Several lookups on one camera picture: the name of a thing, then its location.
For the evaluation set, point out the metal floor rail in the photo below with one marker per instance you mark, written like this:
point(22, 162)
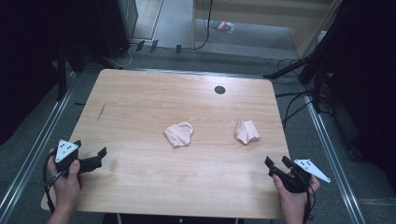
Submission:
point(31, 155)
point(331, 155)

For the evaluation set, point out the black tripod stand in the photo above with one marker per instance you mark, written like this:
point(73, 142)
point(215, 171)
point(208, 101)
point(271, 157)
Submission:
point(311, 67)

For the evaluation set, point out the black round table grommet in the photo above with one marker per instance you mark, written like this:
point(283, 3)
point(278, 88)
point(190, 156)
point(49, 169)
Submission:
point(219, 90)

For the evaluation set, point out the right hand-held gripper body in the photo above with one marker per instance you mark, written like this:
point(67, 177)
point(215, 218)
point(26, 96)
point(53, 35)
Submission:
point(300, 177)

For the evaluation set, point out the person's left hand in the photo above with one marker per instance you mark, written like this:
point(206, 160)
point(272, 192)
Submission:
point(67, 188)

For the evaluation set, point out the colourful packet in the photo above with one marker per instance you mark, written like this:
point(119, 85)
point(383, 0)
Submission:
point(222, 26)

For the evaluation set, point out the pale pink sock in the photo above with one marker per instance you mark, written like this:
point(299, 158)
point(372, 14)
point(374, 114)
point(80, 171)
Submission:
point(247, 132)
point(179, 134)

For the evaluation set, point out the black power plug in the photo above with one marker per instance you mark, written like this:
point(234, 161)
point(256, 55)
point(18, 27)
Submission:
point(140, 45)
point(178, 49)
point(154, 45)

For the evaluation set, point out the beige wooden frame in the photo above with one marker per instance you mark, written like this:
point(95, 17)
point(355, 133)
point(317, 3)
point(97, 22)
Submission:
point(299, 40)

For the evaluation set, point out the black cabinet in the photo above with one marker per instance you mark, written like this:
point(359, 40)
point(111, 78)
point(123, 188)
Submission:
point(116, 26)

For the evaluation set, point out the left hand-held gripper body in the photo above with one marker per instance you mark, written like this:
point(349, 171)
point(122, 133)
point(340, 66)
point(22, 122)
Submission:
point(66, 150)

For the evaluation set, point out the black metal stand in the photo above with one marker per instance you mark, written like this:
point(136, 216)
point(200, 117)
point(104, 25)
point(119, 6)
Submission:
point(62, 71)

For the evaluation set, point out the person's right hand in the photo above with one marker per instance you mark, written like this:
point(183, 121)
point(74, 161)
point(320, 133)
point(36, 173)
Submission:
point(292, 200)

